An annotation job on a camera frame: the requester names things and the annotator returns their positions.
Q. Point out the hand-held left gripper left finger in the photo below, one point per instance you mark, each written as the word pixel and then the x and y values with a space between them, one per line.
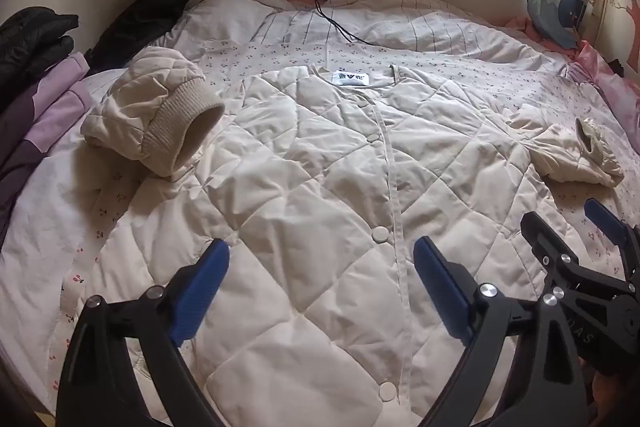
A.
pixel 205 287

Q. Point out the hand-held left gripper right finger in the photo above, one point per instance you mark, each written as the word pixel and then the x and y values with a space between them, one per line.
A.
pixel 440 287

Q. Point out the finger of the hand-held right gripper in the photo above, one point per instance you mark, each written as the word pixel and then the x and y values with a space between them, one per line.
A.
pixel 607 222
pixel 542 239

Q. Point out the cream quilted jacket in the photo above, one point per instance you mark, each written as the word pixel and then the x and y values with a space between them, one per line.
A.
pixel 310 167

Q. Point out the purple folded clothes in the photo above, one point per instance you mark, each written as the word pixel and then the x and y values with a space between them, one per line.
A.
pixel 45 107

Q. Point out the pink ruffled pillow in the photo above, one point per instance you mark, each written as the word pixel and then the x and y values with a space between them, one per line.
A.
pixel 610 77

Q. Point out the bed with white sheet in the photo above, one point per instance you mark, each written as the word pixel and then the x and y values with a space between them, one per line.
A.
pixel 40 207

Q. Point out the wardrobe with tree decal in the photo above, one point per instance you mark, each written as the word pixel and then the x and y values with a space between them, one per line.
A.
pixel 620 2

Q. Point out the cherry print blanket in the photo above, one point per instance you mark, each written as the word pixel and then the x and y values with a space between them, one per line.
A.
pixel 260 54

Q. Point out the white striped quilt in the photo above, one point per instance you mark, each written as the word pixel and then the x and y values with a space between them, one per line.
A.
pixel 400 19

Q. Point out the black cloth heap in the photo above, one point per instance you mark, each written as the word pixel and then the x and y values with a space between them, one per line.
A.
pixel 165 2

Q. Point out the black puffer jacket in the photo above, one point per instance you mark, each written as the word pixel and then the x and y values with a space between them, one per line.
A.
pixel 30 42

